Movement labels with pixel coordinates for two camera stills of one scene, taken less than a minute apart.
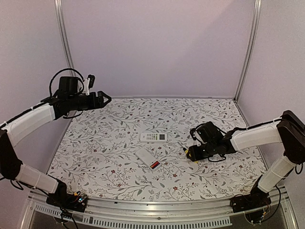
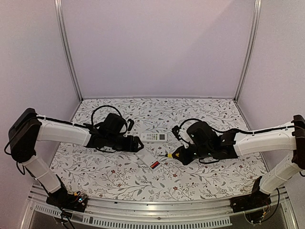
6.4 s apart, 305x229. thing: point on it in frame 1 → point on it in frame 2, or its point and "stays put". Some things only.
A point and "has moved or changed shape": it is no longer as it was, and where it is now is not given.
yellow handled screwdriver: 186,151 has moved or changed shape
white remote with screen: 153,137 stays put
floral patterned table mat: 135,149 stays put
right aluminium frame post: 257,7 stays put
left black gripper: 99,103 → 134,149
